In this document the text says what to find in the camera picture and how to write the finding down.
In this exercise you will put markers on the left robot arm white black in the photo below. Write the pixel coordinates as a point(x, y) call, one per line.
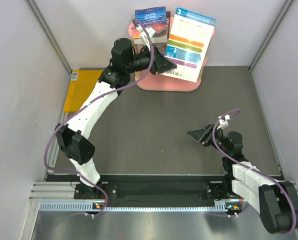
point(73, 136)

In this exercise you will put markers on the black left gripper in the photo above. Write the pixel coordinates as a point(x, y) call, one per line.
point(161, 63)

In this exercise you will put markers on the blue Jane Eyre book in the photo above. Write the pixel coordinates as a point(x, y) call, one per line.
point(154, 19)

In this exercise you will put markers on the white colourful back-cover book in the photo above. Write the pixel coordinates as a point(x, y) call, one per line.
point(188, 42)

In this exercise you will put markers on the dark red book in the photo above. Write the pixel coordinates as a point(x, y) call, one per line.
point(168, 23)

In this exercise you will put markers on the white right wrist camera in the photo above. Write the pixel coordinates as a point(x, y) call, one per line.
point(223, 121)

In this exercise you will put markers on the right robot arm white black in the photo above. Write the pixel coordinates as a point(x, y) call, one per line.
point(276, 202)

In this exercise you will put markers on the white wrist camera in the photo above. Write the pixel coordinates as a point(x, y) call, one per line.
point(223, 121)
point(146, 34)

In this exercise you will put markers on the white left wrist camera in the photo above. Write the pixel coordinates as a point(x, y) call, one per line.
point(146, 34)

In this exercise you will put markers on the aluminium frame rail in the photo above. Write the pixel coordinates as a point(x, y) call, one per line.
point(58, 197)

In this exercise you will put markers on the pink three-tier shelf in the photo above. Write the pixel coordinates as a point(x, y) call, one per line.
point(160, 82)

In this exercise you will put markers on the yellow plastic file folder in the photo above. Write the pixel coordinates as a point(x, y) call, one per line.
point(81, 84)

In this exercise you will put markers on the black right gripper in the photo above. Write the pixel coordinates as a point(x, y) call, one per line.
point(203, 136)

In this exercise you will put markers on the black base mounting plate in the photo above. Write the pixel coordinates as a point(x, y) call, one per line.
point(149, 191)

